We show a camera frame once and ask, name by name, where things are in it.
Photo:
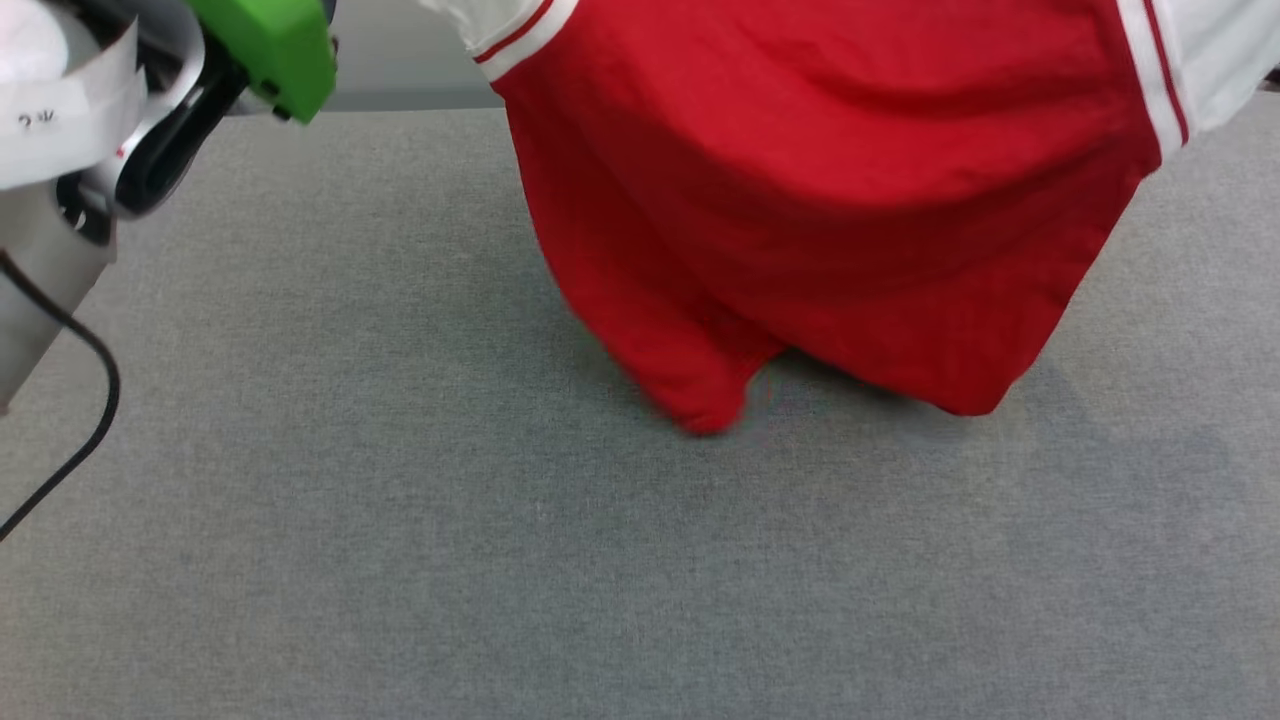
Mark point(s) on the red and white garment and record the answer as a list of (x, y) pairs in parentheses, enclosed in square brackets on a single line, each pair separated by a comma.
[(850, 200)]

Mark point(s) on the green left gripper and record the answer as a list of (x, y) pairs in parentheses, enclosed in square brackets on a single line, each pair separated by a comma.
[(275, 50)]

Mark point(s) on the white partition panel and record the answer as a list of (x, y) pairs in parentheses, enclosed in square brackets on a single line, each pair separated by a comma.
[(410, 50)]

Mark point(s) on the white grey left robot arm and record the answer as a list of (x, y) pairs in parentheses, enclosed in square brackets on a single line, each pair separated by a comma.
[(60, 130)]

